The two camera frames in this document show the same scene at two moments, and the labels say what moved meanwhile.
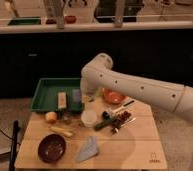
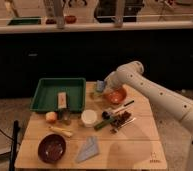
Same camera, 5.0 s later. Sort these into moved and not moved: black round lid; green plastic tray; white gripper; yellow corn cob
Moved: white gripper
Not moved: yellow corn cob; green plastic tray; black round lid
